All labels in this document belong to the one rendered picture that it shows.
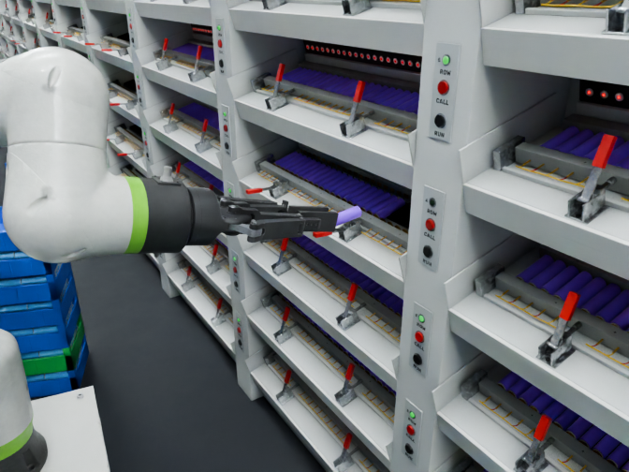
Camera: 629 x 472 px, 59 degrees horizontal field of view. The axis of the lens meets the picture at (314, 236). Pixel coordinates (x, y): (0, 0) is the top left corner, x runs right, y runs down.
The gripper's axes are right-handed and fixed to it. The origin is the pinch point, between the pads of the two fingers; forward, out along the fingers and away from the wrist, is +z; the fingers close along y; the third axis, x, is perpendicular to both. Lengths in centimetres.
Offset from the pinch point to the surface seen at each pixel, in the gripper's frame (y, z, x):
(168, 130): 107, 17, 8
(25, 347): 89, -23, 71
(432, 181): -10.9, 11.1, -9.5
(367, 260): 2.7, 15.7, 8.4
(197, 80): 80, 13, -11
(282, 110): 34.6, 12.9, -11.3
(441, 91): -11.4, 7.6, -21.5
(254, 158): 53, 19, 3
